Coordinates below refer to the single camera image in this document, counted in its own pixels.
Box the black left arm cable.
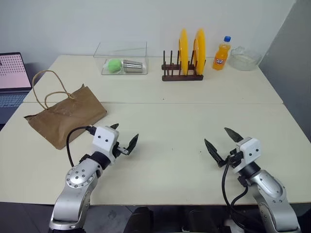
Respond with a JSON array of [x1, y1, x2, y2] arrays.
[[66, 125, 97, 168]]

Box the open laptop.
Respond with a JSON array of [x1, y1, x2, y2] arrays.
[[0, 51, 34, 124]]

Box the dark rounded shape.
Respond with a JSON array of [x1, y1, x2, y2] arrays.
[[126, 206, 154, 233]]

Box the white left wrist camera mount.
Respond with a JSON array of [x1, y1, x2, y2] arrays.
[[91, 125, 120, 167]]

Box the green fuzzy ball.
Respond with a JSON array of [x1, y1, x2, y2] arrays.
[[106, 59, 123, 73]]

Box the clear glass bowl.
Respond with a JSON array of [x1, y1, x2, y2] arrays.
[[229, 46, 263, 72]]

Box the brown paper bag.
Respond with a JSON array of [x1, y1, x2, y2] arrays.
[[23, 70, 108, 150]]

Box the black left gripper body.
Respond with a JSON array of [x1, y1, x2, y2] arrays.
[[113, 142, 129, 158]]

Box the dark wooden plate rack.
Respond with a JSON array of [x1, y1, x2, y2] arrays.
[[161, 50, 204, 82]]

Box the stacked steel cups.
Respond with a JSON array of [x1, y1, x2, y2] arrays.
[[121, 59, 143, 73]]

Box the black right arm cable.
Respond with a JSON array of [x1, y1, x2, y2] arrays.
[[222, 156, 252, 233]]

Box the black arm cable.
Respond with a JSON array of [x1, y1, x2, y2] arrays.
[[66, 125, 97, 168], [222, 156, 252, 233]]

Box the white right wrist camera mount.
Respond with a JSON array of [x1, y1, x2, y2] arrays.
[[232, 137, 262, 173]]

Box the yellow plate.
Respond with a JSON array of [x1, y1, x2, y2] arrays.
[[178, 28, 190, 76], [193, 28, 207, 75]]

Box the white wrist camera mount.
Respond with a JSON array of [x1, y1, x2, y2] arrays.
[[91, 125, 120, 167], [232, 137, 262, 173]]

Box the clear plastic box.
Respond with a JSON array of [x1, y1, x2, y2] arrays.
[[93, 41, 149, 76]]

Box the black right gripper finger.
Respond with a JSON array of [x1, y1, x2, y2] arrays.
[[224, 127, 243, 143], [204, 138, 230, 167]]

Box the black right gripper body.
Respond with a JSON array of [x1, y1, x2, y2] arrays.
[[227, 149, 244, 168]]

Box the orange soda bottle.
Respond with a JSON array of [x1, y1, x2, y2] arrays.
[[212, 35, 231, 71]]

